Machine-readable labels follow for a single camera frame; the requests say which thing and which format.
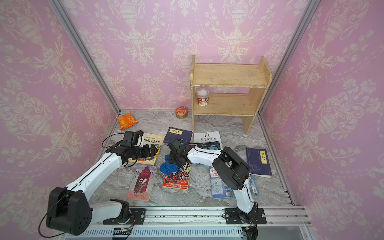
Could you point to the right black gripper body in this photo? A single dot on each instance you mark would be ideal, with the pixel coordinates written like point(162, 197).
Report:
point(175, 159)

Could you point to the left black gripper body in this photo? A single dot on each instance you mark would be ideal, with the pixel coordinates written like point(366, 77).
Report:
point(141, 152)

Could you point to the blue cloth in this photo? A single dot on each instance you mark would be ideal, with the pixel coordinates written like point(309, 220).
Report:
point(167, 168)

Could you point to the red manga comic book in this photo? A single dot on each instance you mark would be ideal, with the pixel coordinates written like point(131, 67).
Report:
point(178, 180)

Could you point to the navy Guiguzi book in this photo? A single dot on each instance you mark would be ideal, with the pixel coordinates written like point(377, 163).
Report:
point(259, 163)

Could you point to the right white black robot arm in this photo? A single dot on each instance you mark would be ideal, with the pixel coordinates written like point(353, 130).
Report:
point(232, 169)

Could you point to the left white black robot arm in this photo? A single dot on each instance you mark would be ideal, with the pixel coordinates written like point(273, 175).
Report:
point(69, 211)

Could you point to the yellow history picture book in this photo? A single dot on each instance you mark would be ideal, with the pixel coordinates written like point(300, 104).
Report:
point(149, 139)

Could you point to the dark blue book yellow label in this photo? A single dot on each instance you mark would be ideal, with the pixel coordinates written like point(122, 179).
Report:
point(174, 133)

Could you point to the Hamlet purple red book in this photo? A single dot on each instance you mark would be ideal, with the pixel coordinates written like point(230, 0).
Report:
point(142, 183)

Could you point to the orange snack bag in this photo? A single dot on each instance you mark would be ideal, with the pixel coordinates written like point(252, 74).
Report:
point(126, 121)

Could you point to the white science magazine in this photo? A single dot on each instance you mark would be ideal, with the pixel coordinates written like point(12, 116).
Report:
point(207, 148)

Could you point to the colourful sunflower magazine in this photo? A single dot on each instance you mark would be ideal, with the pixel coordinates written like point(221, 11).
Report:
point(220, 190)

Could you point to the white red cup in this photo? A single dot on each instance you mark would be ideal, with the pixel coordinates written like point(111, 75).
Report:
point(203, 97)

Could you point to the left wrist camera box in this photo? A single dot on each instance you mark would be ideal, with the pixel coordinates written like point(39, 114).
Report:
point(132, 139)

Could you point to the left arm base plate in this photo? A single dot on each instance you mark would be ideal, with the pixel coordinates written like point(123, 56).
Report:
point(134, 217)

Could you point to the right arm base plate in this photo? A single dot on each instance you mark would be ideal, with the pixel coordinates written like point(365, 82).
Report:
point(244, 216)

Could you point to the aluminium front rail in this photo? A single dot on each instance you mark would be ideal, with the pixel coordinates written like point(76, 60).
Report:
point(204, 223)

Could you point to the left aluminium corner post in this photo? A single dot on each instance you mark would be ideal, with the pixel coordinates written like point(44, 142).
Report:
point(74, 35)

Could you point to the aluminium corner post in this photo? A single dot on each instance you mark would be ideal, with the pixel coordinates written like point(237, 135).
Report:
point(74, 35)
point(297, 35)

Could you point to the right aluminium corner post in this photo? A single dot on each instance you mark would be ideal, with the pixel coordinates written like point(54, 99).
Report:
point(297, 35)

